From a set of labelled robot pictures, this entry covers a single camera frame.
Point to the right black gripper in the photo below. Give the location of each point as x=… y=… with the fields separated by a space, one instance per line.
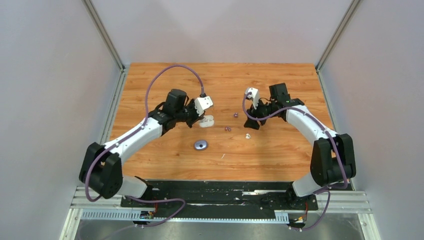
x=252 y=123

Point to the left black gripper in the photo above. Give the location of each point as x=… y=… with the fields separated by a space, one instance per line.
x=192 y=104

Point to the white earbud charging case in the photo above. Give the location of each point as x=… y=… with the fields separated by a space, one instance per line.
x=207 y=121

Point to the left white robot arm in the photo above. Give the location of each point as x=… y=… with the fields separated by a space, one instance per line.
x=102 y=168

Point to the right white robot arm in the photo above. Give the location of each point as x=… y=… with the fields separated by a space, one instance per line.
x=332 y=162

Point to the purple earbud charging case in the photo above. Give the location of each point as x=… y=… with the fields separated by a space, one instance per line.
x=200 y=145

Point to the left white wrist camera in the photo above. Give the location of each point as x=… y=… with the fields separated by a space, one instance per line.
x=201 y=104

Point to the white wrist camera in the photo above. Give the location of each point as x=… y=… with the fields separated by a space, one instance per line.
x=201 y=104
x=253 y=95

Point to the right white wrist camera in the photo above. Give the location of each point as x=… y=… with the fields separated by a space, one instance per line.
x=253 y=95

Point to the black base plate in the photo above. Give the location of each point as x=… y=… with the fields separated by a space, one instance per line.
x=231 y=199

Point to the aluminium frame rail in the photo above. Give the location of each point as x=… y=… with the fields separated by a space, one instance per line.
x=119 y=209

